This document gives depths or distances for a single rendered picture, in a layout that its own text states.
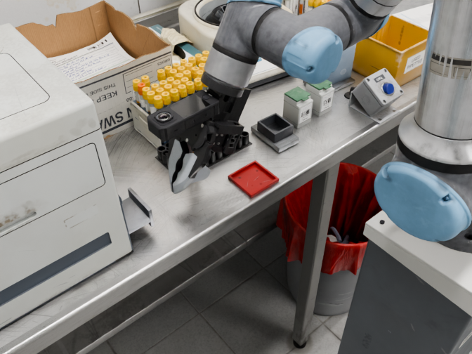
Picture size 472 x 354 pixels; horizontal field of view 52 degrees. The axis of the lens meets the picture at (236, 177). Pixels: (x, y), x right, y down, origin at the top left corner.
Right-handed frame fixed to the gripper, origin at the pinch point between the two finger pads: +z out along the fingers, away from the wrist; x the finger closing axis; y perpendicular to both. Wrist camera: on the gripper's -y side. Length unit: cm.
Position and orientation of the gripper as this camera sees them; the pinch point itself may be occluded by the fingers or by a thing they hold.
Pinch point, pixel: (173, 186)
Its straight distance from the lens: 84.5
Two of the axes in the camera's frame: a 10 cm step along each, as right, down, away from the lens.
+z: -3.7, 8.5, 3.7
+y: 6.7, -0.2, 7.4
